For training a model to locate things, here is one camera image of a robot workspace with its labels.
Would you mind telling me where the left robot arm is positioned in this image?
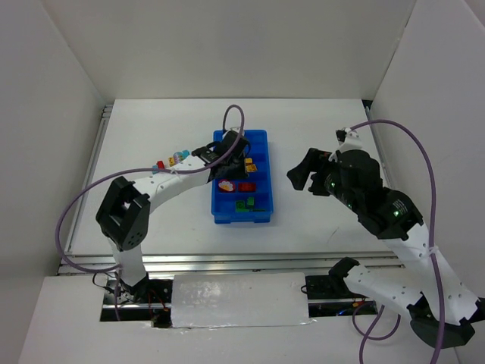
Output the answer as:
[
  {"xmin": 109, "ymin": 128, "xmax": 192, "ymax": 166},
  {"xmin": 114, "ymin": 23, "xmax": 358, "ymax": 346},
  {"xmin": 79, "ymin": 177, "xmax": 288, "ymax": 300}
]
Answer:
[{"xmin": 95, "ymin": 130, "xmax": 251, "ymax": 302}]

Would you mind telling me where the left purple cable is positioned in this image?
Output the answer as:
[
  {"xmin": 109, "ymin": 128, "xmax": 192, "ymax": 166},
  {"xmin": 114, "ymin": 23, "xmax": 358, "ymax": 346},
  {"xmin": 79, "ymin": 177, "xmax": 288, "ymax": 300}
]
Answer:
[{"xmin": 55, "ymin": 104, "xmax": 246, "ymax": 322}]

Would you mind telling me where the purple cable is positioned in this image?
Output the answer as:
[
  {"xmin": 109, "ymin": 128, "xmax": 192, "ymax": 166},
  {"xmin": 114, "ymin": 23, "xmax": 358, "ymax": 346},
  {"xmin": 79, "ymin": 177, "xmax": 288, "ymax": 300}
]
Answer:
[
  {"xmin": 55, "ymin": 104, "xmax": 246, "ymax": 322},
  {"xmin": 344, "ymin": 119, "xmax": 445, "ymax": 364}
]

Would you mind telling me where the aluminium frame rail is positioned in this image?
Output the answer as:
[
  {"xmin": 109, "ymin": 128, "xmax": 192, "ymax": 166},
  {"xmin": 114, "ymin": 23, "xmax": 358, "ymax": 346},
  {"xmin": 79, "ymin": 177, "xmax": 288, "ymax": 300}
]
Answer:
[{"xmin": 58, "ymin": 253, "xmax": 402, "ymax": 275}]

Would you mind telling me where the white foil cover panel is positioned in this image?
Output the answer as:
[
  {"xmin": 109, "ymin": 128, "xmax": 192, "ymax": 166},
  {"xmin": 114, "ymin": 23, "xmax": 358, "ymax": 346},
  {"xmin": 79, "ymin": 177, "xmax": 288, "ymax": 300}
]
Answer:
[{"xmin": 171, "ymin": 272, "xmax": 310, "ymax": 328}]

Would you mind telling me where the small green lego brick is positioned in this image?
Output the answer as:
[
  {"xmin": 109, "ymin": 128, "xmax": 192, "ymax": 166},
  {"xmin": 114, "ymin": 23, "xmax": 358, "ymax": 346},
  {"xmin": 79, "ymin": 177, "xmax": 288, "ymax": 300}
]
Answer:
[{"xmin": 235, "ymin": 200, "xmax": 248, "ymax": 212}]

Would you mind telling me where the teal printed lego block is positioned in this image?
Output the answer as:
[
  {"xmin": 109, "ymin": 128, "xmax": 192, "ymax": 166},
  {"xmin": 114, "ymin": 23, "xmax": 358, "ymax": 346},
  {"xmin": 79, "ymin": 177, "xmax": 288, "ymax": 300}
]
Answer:
[{"xmin": 173, "ymin": 150, "xmax": 190, "ymax": 162}]

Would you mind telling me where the yellow striped lego brick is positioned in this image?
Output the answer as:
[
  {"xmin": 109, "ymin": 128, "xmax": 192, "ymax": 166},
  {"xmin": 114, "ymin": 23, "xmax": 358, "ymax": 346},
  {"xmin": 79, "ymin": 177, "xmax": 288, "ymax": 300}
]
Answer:
[{"xmin": 246, "ymin": 164, "xmax": 258, "ymax": 173}]

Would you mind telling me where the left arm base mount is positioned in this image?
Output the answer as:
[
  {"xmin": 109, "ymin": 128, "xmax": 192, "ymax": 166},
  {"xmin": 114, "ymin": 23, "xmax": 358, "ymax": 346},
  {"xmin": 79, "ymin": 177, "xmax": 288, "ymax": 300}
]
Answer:
[{"xmin": 99, "ymin": 279, "xmax": 173, "ymax": 328}]

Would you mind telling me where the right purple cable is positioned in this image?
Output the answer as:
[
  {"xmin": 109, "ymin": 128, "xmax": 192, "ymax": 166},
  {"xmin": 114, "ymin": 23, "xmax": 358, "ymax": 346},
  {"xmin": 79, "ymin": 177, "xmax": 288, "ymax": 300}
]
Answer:
[{"xmin": 344, "ymin": 119, "xmax": 445, "ymax": 364}]

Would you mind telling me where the blue divided plastic tray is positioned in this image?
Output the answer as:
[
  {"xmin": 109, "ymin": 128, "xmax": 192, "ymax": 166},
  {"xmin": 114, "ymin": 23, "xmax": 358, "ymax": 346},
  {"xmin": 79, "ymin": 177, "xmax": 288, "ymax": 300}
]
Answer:
[{"xmin": 211, "ymin": 130, "xmax": 274, "ymax": 224}]

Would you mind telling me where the red flower lego brick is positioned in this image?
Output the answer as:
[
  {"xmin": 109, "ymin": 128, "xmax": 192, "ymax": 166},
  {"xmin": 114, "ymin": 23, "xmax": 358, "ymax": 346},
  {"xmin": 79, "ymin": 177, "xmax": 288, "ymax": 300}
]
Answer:
[{"xmin": 217, "ymin": 180, "xmax": 236, "ymax": 193}]

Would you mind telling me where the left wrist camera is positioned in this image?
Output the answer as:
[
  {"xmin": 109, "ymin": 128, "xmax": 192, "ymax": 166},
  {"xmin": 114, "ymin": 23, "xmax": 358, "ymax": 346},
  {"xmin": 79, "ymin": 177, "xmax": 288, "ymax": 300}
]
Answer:
[{"xmin": 223, "ymin": 127, "xmax": 240, "ymax": 137}]

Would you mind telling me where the green number one lego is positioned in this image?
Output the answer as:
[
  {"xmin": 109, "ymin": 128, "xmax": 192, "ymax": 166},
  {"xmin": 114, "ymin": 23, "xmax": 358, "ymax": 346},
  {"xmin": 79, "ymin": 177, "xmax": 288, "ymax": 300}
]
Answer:
[{"xmin": 246, "ymin": 196, "xmax": 255, "ymax": 211}]

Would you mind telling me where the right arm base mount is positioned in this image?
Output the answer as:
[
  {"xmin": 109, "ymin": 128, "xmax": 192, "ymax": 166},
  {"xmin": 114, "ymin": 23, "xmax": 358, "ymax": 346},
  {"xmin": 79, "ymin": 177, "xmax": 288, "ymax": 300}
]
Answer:
[{"xmin": 300, "ymin": 275, "xmax": 377, "ymax": 318}]

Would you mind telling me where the red sloped lego piece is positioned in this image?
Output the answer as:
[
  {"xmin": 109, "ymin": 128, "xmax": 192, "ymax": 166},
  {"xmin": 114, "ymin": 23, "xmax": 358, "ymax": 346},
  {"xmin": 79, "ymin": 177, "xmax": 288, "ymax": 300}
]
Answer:
[{"xmin": 238, "ymin": 182, "xmax": 257, "ymax": 193}]

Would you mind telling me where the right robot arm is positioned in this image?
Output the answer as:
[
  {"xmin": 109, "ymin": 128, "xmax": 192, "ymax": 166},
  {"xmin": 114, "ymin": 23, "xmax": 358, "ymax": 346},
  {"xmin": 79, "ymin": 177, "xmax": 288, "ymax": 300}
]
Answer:
[{"xmin": 286, "ymin": 148, "xmax": 484, "ymax": 348}]

